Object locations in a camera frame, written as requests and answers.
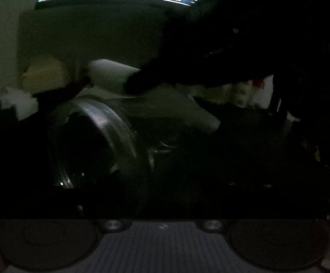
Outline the white cleaning cloth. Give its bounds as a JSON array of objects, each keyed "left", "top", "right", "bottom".
[{"left": 88, "top": 59, "right": 220, "bottom": 131}]

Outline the dark glass jar container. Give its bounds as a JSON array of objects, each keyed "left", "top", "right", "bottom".
[{"left": 59, "top": 97, "right": 141, "bottom": 189}]

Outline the white box with patterns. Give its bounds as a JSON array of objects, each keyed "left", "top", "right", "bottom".
[{"left": 232, "top": 81, "right": 253, "bottom": 108}]

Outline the yellow cardboard box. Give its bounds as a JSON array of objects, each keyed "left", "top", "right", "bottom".
[{"left": 22, "top": 57, "right": 68, "bottom": 94}]

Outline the crumpled white tissue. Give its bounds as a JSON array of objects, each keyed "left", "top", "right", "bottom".
[{"left": 0, "top": 88, "right": 39, "bottom": 121}]

